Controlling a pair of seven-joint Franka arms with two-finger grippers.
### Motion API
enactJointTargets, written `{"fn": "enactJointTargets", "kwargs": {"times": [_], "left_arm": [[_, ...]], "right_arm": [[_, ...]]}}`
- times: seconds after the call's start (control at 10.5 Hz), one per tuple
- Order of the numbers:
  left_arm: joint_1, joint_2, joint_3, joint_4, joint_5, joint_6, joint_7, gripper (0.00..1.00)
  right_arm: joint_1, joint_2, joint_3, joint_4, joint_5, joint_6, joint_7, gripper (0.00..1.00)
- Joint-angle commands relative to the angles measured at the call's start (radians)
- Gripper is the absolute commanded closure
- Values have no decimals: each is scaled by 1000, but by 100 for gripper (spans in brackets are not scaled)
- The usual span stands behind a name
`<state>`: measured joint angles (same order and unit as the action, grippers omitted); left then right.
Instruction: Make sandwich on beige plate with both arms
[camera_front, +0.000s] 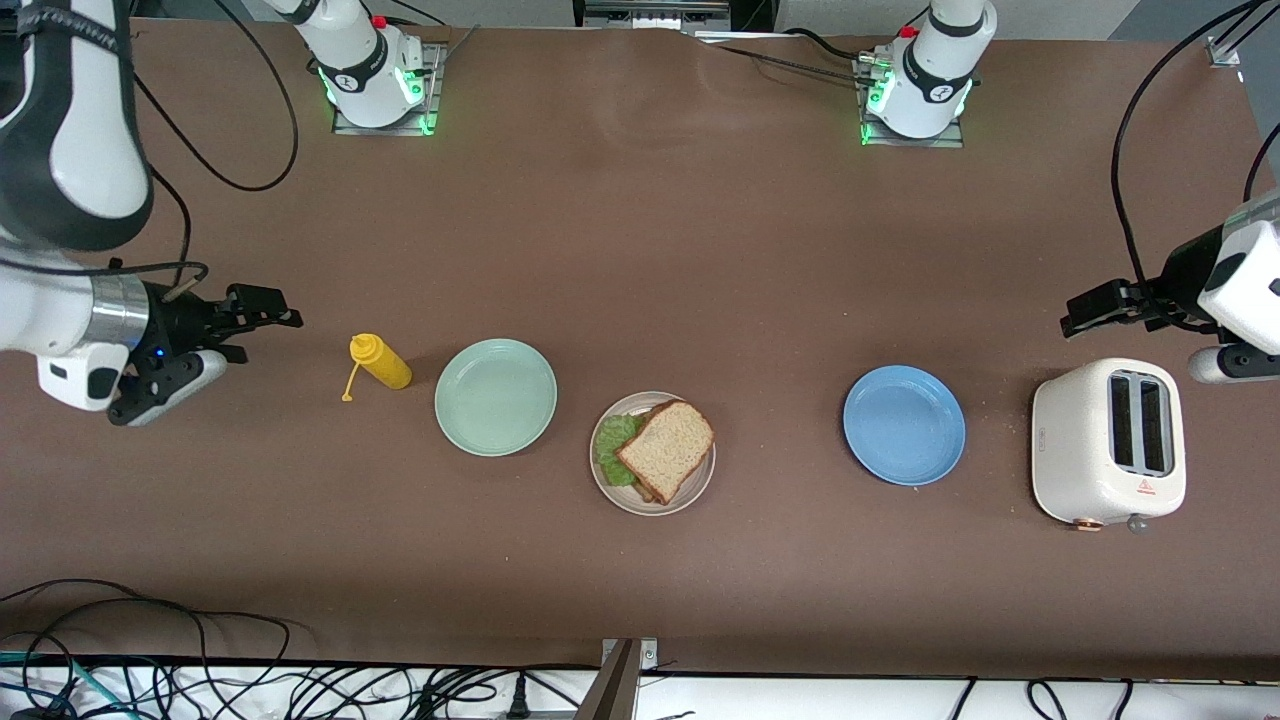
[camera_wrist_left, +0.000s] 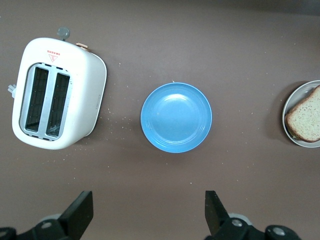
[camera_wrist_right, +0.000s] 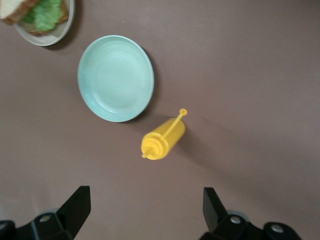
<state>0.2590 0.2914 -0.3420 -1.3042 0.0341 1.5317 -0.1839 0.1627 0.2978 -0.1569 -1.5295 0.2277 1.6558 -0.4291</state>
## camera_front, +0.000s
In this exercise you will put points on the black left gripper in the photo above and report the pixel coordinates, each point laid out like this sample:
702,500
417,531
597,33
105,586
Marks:
1184,274

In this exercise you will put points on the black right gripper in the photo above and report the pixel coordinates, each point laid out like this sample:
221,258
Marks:
177,317

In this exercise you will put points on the yellow squeeze bottle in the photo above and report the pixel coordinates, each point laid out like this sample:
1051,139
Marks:
385,365

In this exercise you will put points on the green lettuce leaf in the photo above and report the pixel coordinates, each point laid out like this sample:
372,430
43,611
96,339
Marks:
610,450

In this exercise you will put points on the brown bread slice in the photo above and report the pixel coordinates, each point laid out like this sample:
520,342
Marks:
645,493
665,450

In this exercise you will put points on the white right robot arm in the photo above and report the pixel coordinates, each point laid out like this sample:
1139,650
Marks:
90,150

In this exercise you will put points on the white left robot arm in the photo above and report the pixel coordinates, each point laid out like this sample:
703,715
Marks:
935,80

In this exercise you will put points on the blue plate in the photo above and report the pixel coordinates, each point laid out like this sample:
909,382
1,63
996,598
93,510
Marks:
905,425

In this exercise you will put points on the mint green plate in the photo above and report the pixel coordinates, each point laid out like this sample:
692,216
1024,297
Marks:
495,397

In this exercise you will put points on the beige plate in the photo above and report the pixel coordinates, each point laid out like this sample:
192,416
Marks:
690,500

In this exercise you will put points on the white toaster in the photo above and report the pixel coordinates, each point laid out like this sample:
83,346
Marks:
1075,460

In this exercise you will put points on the black power plug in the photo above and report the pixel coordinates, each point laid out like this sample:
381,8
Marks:
518,700

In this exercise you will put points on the black grey control box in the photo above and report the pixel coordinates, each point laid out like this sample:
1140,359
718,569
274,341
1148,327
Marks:
650,12

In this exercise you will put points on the metal corner bracket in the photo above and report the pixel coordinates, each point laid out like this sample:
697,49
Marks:
1222,52

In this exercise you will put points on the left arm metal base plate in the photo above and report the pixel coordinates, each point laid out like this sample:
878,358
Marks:
915,142

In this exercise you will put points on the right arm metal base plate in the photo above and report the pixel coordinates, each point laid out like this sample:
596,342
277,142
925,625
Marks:
434,95

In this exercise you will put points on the grey metal table bracket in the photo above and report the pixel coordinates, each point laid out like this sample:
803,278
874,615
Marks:
622,690

